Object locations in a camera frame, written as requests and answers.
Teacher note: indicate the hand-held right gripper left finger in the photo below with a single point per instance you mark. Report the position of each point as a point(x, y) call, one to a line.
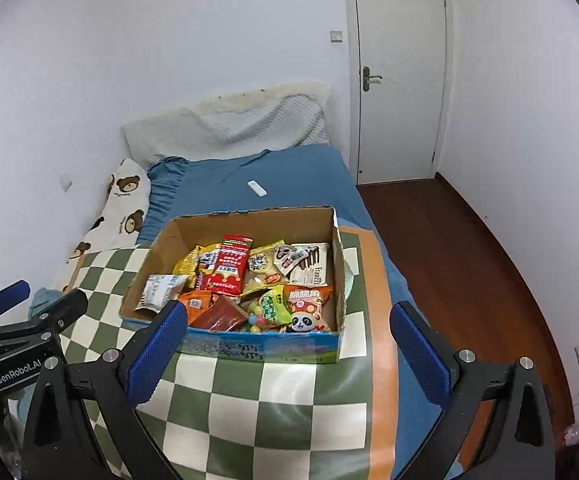
point(157, 350)

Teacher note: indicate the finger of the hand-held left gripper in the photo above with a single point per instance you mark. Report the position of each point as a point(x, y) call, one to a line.
point(12, 294)
point(69, 305)

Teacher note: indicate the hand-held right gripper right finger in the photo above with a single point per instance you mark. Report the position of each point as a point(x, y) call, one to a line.
point(419, 355)

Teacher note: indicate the small orange snack packet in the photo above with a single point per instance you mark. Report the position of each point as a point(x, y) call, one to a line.
point(194, 305)

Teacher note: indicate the blue printed cardboard box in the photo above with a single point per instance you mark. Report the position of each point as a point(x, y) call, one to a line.
point(269, 349)

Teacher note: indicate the beige chocolate cookie packet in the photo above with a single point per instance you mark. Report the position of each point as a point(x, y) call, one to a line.
point(314, 270)

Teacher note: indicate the teal cloth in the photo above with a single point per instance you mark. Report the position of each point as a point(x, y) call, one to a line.
point(42, 300)

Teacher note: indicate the silver snack packet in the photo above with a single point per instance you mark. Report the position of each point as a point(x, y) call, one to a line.
point(162, 290)

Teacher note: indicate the dark red snack packet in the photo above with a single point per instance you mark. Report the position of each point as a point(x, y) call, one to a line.
point(222, 315)

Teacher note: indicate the colourful candy bag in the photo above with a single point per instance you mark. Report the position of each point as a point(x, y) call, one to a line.
point(255, 321)

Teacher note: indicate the red green-topped snack packet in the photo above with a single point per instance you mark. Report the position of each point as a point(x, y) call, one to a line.
point(229, 270)

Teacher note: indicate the bear print pillow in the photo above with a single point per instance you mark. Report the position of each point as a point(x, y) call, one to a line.
point(124, 200)

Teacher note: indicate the panda print snack packet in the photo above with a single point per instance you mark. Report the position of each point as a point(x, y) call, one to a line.
point(302, 322)

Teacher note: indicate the orange corn chip packet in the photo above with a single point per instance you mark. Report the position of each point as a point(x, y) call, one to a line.
point(309, 297)

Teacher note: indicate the green snack packet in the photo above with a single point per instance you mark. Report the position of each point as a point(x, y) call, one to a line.
point(275, 307)

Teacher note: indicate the green white checkered mat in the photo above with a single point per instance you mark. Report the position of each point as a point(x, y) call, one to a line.
point(269, 410)

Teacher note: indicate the black white snack packet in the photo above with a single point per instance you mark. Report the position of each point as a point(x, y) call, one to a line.
point(283, 256)

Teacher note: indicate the white remote control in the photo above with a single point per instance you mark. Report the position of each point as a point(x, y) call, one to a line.
point(257, 188)

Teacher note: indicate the white textured pillow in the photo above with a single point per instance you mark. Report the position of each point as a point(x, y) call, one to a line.
point(229, 135)

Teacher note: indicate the cream fuzzy pillow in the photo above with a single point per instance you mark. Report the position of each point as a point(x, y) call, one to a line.
point(279, 92)

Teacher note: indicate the white door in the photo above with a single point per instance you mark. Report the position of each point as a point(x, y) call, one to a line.
point(399, 60)

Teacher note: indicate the wall light switch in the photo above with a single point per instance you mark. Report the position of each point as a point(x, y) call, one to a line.
point(336, 36)

